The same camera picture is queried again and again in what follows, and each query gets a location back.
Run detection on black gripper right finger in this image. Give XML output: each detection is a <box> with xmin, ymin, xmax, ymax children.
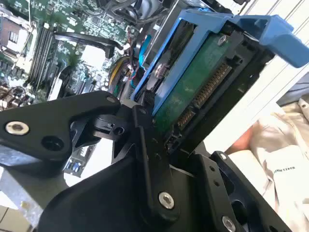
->
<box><xmin>149</xmin><ymin>125</ymin><xmax>294</xmax><ymax>232</ymax></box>

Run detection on hard disk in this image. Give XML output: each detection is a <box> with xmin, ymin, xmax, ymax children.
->
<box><xmin>131</xmin><ymin>8</ymin><xmax>309</xmax><ymax>155</ymax></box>

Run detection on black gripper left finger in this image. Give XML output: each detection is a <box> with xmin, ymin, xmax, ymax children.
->
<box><xmin>0</xmin><ymin>90</ymin><xmax>182</xmax><ymax>222</ymax></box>

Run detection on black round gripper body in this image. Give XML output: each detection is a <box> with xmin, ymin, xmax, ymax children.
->
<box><xmin>37</xmin><ymin>154</ymin><xmax>213</xmax><ymax>232</ymax></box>

